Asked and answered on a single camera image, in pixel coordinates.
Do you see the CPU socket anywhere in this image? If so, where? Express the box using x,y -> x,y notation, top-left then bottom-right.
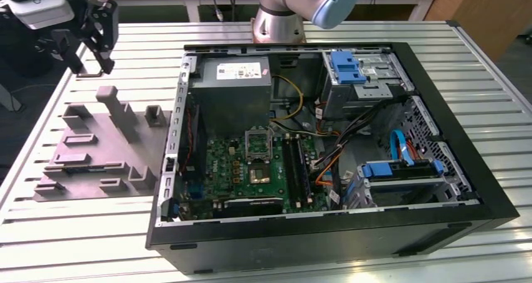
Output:
247,166 -> 274,185

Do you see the hard disk in blue carrier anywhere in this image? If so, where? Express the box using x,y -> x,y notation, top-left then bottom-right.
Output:
360,159 -> 446,180

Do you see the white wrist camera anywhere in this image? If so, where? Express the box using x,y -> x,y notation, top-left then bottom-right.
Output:
0,0 -> 76,31

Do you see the red black fan wire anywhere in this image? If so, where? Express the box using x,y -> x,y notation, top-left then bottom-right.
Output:
184,108 -> 199,175

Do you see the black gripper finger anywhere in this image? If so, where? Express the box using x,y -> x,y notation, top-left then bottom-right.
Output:
35,29 -> 84,75
83,0 -> 120,75

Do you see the metal socket cover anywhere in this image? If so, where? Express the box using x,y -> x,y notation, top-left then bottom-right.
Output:
246,128 -> 275,163

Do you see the blue flat wire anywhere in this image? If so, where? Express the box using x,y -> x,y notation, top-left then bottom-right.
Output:
390,129 -> 418,168

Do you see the wooden cabinet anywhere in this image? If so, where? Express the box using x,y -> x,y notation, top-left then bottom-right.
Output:
452,0 -> 532,64

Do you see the black PC case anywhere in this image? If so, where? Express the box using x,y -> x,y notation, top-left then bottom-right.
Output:
144,41 -> 522,276

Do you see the blue plastic drive carrier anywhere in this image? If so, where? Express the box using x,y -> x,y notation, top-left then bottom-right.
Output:
330,50 -> 368,85

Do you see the black cable bundle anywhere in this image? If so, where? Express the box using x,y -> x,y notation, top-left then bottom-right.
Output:
335,97 -> 408,148

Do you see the yellow wire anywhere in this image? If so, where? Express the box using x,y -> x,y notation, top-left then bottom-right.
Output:
268,74 -> 304,121

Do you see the orange wire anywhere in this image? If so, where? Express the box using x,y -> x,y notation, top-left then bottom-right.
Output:
315,166 -> 336,192

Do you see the metal drive cage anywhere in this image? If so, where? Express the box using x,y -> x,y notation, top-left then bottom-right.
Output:
320,49 -> 416,119

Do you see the grey power supply unit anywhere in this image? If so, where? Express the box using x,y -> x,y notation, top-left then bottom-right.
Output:
190,57 -> 274,131

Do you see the black graphics card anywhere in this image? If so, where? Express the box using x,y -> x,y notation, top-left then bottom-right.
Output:
222,196 -> 284,217

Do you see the black RAM slot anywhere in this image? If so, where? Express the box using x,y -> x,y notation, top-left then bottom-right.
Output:
292,133 -> 315,206
282,132 -> 304,209

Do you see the metal disk bay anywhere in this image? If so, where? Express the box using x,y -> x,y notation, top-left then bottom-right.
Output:
344,167 -> 482,209

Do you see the green motherboard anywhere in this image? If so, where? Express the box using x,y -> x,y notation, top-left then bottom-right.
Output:
178,132 -> 330,221

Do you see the grey parts rack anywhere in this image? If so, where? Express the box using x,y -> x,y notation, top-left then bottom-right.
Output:
32,85 -> 174,203

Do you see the black white wire bundle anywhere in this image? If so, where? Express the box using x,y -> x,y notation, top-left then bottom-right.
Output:
268,120 -> 340,138

